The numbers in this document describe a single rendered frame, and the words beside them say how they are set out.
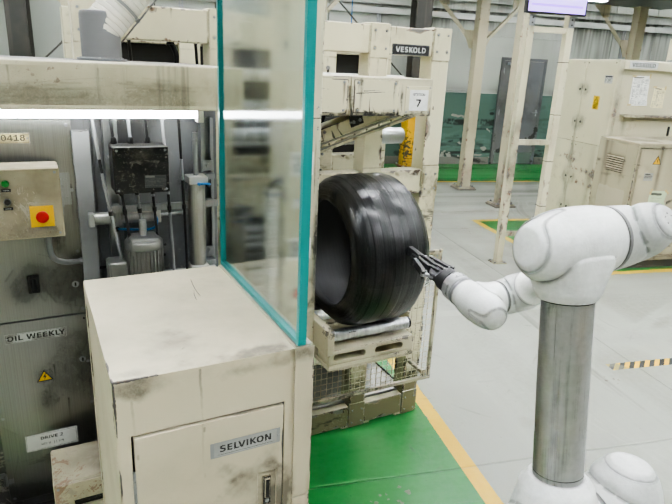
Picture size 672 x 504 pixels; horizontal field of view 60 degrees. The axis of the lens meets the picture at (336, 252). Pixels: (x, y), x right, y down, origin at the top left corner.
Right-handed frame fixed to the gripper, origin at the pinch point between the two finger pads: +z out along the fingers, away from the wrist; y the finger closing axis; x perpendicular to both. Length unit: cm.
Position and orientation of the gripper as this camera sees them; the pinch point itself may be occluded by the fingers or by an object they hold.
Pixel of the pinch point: (415, 254)
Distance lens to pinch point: 195.2
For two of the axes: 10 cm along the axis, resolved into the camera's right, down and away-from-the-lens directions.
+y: -8.9, 1.0, -4.5
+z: -4.4, -4.3, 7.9
